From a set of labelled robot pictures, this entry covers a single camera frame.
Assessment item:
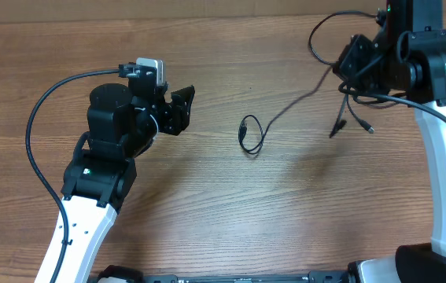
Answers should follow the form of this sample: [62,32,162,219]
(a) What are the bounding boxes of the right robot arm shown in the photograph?
[333,0,446,282]

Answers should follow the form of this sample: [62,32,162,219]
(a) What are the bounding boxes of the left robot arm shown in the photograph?
[35,75,195,282]

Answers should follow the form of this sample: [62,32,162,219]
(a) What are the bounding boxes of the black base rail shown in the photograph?
[88,263,359,283]

